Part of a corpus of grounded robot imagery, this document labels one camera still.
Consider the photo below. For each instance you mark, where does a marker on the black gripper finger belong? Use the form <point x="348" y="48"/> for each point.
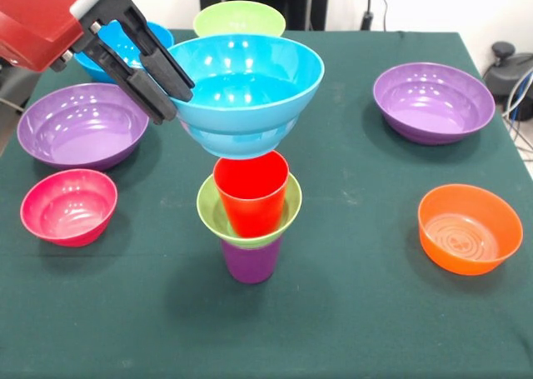
<point x="162" y="66"/>

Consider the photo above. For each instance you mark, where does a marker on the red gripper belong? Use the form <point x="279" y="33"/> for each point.
<point x="37" y="16"/>

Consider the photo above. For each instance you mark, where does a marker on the small blue bowl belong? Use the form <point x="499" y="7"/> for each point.
<point x="250" y="112"/>

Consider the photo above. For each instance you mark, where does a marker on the small green bowl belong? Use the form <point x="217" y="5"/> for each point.
<point x="208" y="212"/>

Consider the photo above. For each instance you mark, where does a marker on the red cup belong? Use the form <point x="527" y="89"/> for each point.
<point x="254" y="204"/>

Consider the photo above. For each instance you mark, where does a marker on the purple cup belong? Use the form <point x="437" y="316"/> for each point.
<point x="250" y="266"/>

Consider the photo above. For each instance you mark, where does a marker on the large blue bowl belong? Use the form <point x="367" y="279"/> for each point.
<point x="125" y="50"/>

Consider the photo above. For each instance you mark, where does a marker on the wide purple bowl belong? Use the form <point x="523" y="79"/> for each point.
<point x="83" y="137"/>
<point x="441" y="108"/>

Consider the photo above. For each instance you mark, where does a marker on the large green bowl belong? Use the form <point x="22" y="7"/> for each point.
<point x="237" y="21"/>

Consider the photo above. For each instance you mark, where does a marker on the black office chair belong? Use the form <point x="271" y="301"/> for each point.
<point x="16" y="83"/>

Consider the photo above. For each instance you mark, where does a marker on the pink bowl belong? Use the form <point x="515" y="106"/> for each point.
<point x="66" y="216"/>

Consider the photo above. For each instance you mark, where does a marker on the dark green tablecloth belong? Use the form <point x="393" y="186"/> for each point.
<point x="250" y="333"/>

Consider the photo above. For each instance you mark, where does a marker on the black grey machine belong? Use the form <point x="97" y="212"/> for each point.
<point x="512" y="71"/>

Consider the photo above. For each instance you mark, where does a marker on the orange bowl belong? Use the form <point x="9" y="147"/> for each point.
<point x="466" y="262"/>

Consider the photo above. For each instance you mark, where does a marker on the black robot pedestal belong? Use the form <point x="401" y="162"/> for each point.
<point x="308" y="0"/>

